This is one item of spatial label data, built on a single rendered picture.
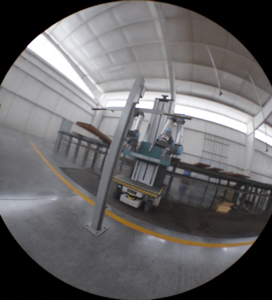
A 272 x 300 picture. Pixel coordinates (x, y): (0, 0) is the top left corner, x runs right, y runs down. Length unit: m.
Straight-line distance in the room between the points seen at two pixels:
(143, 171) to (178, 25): 6.45
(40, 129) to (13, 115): 2.55
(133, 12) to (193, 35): 3.14
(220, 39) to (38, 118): 11.94
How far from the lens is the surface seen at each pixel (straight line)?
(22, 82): 9.08
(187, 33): 6.50
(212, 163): 8.18
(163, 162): 1.28
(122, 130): 0.68
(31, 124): 8.78
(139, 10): 6.66
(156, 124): 1.70
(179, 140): 1.29
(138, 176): 1.61
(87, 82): 11.03
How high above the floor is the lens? 0.65
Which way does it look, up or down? 5 degrees up
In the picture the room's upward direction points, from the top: 17 degrees clockwise
